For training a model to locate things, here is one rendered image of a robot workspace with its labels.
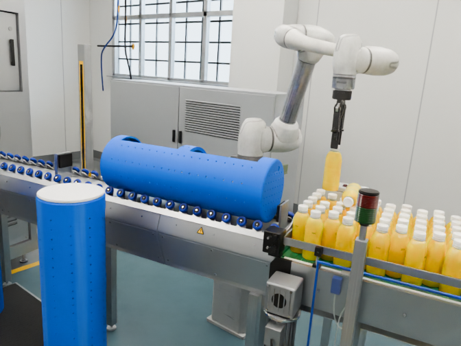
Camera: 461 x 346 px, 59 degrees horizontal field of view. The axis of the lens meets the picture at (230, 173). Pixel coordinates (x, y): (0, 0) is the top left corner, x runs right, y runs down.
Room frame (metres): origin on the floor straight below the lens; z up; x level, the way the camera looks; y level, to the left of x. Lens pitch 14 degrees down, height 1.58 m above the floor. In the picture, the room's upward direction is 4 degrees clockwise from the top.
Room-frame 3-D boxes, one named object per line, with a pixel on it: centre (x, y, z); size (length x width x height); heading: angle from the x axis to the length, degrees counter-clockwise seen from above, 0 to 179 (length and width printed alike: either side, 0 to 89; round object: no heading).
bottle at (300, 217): (1.53, -0.30, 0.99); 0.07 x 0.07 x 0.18
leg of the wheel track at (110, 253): (2.21, 0.68, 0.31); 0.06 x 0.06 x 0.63; 64
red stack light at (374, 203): (1.20, -0.43, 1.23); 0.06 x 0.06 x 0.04
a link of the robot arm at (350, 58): (1.67, -0.44, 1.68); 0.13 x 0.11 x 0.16; 110
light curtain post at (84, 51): (2.64, 0.96, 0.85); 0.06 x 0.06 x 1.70; 64
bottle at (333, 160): (1.67, -0.43, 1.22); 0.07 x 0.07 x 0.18
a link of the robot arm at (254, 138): (2.40, -0.12, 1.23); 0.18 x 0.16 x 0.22; 111
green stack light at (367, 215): (1.20, -0.43, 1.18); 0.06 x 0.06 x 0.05
